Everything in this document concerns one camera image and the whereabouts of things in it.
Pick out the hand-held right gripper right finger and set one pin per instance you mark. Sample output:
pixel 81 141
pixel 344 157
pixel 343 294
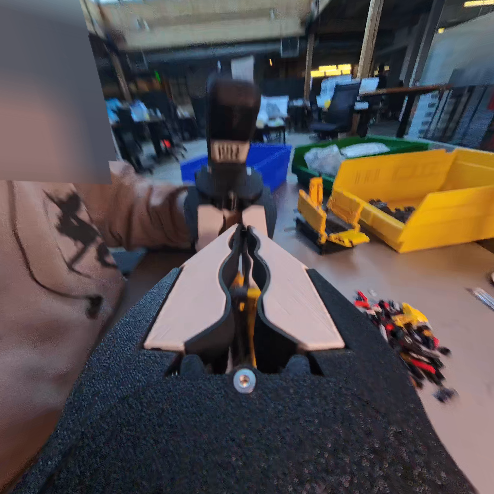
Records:
pixel 301 308

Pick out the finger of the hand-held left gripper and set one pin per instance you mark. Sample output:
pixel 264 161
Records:
pixel 210 225
pixel 255 218

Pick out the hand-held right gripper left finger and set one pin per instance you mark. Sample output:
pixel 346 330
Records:
pixel 189 308

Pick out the yellow gear rack subassembly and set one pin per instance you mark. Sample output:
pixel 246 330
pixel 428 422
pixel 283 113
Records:
pixel 249 305

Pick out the yellow toy robot model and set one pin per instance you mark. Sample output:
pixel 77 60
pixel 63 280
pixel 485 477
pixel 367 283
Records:
pixel 312 216

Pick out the pile of black red pins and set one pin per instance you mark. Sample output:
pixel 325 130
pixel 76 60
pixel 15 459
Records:
pixel 409 347

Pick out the grey desk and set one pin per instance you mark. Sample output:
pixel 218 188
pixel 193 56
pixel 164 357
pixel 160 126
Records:
pixel 386 270

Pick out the clear storage box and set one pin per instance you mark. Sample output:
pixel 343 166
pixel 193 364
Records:
pixel 274 108

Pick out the blue plastic bin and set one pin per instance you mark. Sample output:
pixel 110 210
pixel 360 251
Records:
pixel 274 162

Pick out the green plastic bin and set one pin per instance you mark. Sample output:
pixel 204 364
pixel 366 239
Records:
pixel 301 169

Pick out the clear bubble wrap bundle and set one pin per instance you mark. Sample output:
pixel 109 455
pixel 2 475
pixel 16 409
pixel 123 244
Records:
pixel 364 149
pixel 324 158

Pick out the black office chair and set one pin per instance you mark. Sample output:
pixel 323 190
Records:
pixel 339 104

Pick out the yellow bent beam piece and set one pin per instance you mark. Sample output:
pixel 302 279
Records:
pixel 411 314

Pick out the heap of grey connector pieces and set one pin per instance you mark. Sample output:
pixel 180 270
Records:
pixel 393 212

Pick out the yellow plastic bin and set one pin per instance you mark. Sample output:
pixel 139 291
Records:
pixel 444 224

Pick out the wooden top table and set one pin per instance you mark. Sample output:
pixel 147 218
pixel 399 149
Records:
pixel 405 90

